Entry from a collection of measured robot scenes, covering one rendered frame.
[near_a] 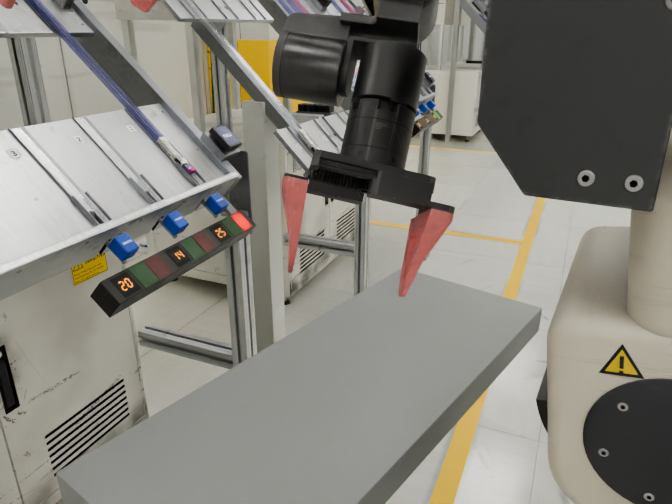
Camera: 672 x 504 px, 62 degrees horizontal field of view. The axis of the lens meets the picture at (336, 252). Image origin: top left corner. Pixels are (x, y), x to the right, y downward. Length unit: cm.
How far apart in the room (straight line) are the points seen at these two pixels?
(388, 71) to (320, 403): 35
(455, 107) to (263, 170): 407
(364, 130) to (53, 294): 86
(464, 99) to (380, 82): 482
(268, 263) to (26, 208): 75
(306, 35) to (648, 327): 34
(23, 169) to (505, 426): 127
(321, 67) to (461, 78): 481
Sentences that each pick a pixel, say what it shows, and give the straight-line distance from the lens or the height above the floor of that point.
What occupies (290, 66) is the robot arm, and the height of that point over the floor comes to 95.
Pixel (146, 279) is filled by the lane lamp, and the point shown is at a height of 65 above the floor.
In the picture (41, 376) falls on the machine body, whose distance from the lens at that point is 124.
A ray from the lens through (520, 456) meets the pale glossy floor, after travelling 153.
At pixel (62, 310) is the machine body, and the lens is 123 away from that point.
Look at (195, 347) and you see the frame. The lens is 130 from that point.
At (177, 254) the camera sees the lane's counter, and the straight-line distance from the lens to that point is 87.
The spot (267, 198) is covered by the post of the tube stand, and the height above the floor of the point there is 59.
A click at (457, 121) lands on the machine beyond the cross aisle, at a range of 532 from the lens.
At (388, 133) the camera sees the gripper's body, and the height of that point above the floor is 90.
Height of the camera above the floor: 98
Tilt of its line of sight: 22 degrees down
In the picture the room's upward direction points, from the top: straight up
